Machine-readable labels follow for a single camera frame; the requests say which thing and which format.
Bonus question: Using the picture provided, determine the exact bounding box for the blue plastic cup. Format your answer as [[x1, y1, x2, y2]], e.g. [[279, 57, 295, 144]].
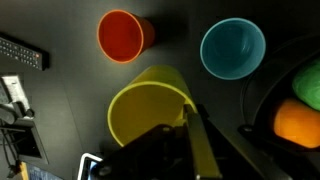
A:
[[199, 17, 267, 81]]

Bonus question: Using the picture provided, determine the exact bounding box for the black bowl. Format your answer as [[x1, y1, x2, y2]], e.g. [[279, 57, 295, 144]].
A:
[[240, 34, 320, 158]]

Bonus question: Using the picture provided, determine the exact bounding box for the white electronic device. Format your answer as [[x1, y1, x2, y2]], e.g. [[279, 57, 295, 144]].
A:
[[0, 74, 35, 118]]

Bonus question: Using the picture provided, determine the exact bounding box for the black table socket box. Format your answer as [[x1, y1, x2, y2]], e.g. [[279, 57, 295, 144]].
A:
[[12, 118, 50, 166]]

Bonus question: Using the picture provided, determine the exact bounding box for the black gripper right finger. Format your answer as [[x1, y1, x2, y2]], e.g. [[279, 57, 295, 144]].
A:
[[198, 104, 291, 180]]

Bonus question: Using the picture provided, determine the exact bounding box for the tablet with lit screen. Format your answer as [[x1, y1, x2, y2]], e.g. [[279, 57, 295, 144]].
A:
[[77, 152, 105, 180]]

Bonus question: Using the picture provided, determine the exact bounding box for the orange plastic cup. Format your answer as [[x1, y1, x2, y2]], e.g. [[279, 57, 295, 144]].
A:
[[96, 9, 156, 64]]

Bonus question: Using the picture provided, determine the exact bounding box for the yellow plastic cup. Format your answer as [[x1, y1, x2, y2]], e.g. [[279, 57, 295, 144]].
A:
[[107, 64, 198, 148]]

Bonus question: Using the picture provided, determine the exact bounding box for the green toy fruit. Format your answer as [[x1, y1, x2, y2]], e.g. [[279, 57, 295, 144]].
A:
[[292, 58, 320, 112]]

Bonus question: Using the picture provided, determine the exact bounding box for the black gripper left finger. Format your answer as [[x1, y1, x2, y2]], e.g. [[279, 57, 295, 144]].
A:
[[182, 103, 223, 180]]

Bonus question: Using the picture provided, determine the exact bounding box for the black remote control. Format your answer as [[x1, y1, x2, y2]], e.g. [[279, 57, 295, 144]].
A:
[[0, 31, 51, 71]]

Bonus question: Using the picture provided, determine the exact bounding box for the orange toy fruit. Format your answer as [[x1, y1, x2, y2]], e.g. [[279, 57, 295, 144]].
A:
[[273, 98, 320, 150]]

